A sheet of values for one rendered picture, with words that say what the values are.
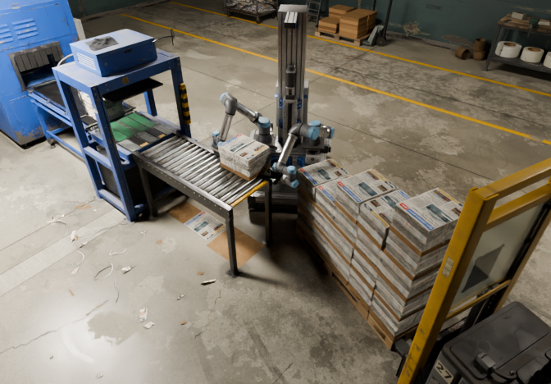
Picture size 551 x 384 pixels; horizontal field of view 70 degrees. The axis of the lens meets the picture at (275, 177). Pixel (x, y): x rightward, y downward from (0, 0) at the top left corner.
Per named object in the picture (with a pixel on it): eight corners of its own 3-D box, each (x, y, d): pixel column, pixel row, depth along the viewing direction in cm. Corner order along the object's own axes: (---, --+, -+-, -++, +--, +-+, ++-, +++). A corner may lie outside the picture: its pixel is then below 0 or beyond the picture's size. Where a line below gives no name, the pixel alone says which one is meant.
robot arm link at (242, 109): (261, 130, 403) (221, 105, 367) (256, 124, 414) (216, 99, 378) (269, 121, 400) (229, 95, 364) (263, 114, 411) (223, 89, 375)
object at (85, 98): (125, 114, 452) (120, 93, 436) (102, 124, 433) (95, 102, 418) (107, 104, 471) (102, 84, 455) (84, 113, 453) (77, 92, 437)
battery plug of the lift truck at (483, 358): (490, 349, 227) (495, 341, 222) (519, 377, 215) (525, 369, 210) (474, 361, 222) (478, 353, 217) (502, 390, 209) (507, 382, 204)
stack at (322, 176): (325, 221, 425) (332, 157, 376) (402, 303, 343) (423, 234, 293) (294, 233, 411) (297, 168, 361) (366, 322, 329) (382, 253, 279)
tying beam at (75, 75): (180, 66, 395) (179, 56, 389) (93, 98, 337) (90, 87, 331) (140, 51, 430) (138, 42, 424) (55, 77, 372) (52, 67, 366)
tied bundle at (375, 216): (394, 210, 315) (400, 188, 301) (421, 234, 294) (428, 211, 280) (356, 226, 301) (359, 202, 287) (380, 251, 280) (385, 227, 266)
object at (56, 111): (141, 116, 467) (139, 109, 461) (91, 139, 428) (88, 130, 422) (75, 83, 546) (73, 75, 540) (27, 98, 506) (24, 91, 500)
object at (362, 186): (371, 169, 321) (371, 168, 320) (396, 189, 300) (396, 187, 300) (334, 182, 307) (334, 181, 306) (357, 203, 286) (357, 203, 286)
